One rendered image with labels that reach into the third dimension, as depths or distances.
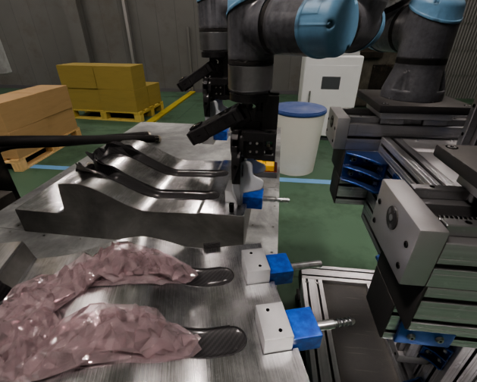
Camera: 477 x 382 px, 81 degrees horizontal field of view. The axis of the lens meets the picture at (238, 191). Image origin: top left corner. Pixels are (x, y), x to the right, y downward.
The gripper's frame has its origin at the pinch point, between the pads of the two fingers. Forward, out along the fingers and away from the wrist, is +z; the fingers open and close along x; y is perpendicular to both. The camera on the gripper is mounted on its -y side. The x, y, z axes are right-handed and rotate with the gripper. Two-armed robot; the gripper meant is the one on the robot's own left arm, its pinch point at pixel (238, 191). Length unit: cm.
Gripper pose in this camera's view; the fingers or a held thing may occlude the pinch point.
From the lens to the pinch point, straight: 58.5
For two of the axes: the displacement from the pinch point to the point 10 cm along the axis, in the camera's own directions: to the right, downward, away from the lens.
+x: 1.4, -4.9, 8.6
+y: 9.9, 0.7, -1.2
